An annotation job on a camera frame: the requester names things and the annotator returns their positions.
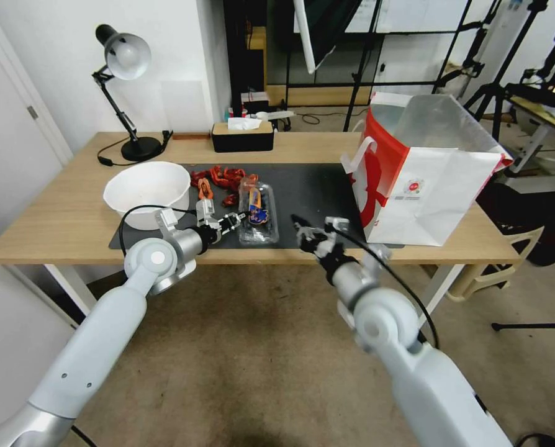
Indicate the wooden side desk white frame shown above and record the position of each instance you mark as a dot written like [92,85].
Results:
[545,116]

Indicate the clear plastic takeout container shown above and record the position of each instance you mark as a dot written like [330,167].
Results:
[259,219]

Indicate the red toy crayfish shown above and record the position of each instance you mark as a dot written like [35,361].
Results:
[218,174]
[235,177]
[198,176]
[231,200]

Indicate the black bag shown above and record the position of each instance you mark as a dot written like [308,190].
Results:
[515,209]

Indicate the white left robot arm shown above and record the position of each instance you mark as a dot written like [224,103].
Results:
[105,326]

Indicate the black camera tripod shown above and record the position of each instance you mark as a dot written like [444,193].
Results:
[497,88]

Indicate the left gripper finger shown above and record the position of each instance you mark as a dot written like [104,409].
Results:
[204,210]
[231,222]

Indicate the white table leg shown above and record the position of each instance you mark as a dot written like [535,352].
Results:
[68,291]
[438,291]

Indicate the large white bowl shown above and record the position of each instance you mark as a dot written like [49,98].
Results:
[142,188]

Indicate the white tube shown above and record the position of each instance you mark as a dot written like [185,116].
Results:
[304,37]

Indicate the beige plastic stool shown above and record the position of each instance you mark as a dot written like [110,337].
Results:
[487,279]

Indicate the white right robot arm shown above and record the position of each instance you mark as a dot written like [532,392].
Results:
[422,372]

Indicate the white tissue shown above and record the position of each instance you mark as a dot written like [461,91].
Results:
[242,123]

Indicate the black tissue box wooden lid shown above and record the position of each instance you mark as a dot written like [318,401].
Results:
[242,139]

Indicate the black tripod leg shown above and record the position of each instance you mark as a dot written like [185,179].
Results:
[533,327]

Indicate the red and white takeout bag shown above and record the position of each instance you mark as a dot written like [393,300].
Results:
[431,195]

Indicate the black desk mat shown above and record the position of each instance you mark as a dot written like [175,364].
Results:
[305,186]

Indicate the white power strip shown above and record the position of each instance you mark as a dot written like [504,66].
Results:
[270,114]

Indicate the black desk lamp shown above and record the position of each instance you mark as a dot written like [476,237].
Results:
[140,150]

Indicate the orange toy crayfish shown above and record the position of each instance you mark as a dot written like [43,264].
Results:
[205,187]

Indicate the black light stand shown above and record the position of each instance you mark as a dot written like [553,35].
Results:
[362,70]

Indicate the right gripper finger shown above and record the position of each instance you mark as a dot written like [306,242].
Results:
[301,223]
[305,244]

